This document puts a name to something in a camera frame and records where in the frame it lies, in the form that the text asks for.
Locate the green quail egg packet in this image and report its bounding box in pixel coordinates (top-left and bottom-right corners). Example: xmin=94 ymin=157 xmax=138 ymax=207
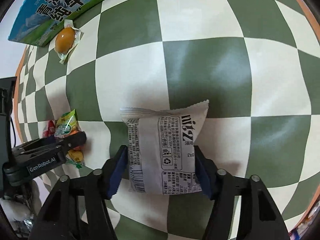
xmin=54 ymin=109 xmax=86 ymax=169

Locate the grey white snack packet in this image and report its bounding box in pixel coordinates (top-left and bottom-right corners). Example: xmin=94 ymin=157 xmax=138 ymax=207
xmin=120 ymin=100 xmax=209 ymax=195

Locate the small red snack packet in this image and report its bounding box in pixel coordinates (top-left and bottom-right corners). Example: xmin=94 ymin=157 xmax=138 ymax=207
xmin=42 ymin=120 xmax=55 ymax=138

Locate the braised egg packet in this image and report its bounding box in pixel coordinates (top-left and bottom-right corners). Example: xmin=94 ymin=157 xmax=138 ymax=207
xmin=54 ymin=20 xmax=83 ymax=64

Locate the cardboard milk box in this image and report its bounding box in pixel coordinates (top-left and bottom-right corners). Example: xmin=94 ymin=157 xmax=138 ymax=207
xmin=8 ymin=0 xmax=103 ymax=47

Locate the green white checkered mat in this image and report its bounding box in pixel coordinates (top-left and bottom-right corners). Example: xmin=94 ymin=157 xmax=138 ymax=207
xmin=17 ymin=0 xmax=319 ymax=229

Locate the black cable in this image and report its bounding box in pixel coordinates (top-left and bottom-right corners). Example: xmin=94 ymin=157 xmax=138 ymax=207
xmin=8 ymin=117 xmax=17 ymax=145

